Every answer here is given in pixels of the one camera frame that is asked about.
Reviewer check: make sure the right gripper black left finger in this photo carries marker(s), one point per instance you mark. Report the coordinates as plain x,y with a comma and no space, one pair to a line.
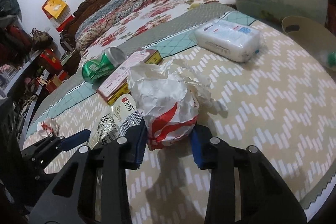
71,195

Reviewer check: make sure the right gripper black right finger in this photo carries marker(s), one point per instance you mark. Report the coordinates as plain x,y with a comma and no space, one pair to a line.
244,180

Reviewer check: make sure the crushed green soda can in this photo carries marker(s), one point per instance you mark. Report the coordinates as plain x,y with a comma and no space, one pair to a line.
109,60

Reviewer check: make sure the white barcode snack wrapper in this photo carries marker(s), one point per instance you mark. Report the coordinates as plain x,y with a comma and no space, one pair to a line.
114,122

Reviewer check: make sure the yellow pink cardboard box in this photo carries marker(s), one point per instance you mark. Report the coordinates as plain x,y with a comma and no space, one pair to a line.
116,84

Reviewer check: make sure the small crumpled red white wrapper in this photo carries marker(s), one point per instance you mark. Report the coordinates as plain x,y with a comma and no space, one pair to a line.
48,127

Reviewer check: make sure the cluttered dark shelf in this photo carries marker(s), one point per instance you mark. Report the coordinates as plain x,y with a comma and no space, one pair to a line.
24,58

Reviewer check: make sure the yellow red wall calendar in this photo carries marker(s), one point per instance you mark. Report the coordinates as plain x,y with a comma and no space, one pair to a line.
58,12

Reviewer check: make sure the white red paper bag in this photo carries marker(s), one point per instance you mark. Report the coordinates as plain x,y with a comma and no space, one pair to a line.
171,97

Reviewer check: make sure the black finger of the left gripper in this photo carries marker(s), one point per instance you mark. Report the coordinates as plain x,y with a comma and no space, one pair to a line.
74,140

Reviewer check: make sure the carved dark wooden headboard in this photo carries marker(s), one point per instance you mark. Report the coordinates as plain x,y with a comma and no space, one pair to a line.
84,11

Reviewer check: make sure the white tissue pack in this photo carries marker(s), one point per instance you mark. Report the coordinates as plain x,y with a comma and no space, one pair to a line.
230,40

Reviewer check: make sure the floral bed quilt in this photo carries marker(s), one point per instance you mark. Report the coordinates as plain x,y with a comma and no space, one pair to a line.
120,20

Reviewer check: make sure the beige round trash bin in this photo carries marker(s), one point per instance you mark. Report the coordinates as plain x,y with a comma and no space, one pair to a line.
317,40

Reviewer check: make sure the zigzag patterned beige mat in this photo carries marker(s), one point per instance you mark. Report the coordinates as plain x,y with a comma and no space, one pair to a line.
281,101

